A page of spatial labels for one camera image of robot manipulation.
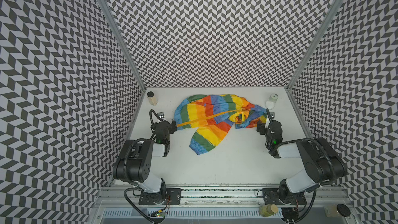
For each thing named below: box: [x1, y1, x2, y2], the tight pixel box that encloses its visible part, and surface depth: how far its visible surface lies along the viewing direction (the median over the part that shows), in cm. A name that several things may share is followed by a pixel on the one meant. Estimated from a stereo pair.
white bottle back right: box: [264, 93, 279, 110], surface depth 104 cm
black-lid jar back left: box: [146, 90, 159, 107], surface depth 106 cm
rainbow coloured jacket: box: [173, 93, 267, 156], surface depth 100 cm
